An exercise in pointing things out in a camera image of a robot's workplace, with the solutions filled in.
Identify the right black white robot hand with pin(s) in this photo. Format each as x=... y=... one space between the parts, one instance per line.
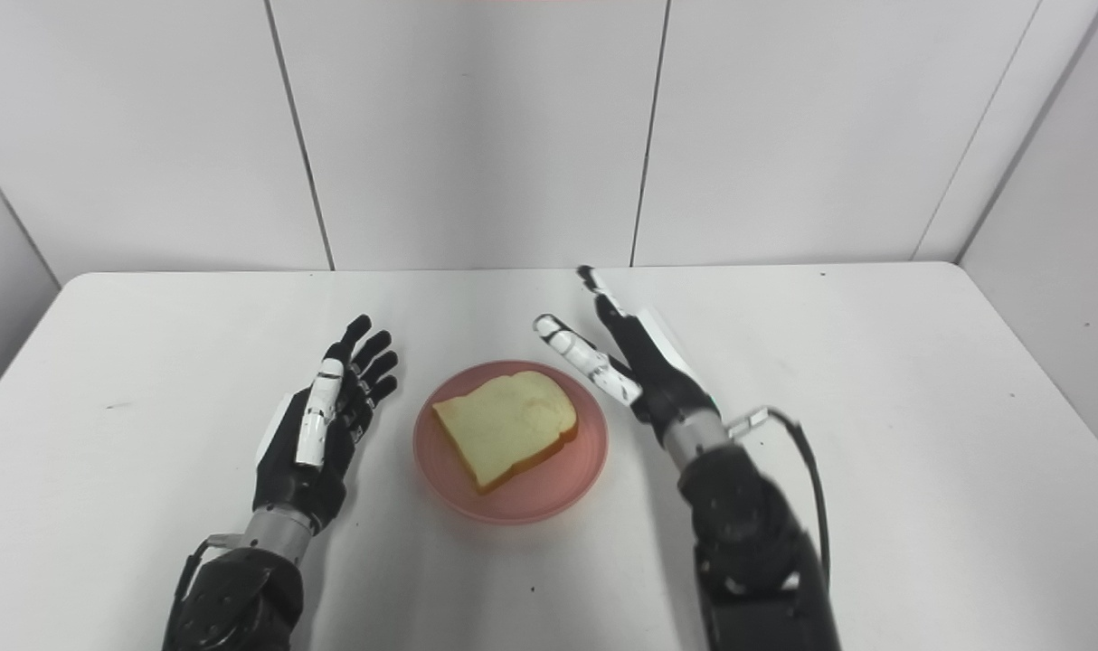
x=644 y=366

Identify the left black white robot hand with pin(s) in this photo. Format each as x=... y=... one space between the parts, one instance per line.
x=318 y=434

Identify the pink round plate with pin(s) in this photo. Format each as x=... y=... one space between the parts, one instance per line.
x=549 y=479

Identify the slice of bread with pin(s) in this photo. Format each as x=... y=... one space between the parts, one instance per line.
x=504 y=425

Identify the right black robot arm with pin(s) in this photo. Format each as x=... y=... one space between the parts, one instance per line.
x=748 y=542

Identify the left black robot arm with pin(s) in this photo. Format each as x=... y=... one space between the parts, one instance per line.
x=241 y=592

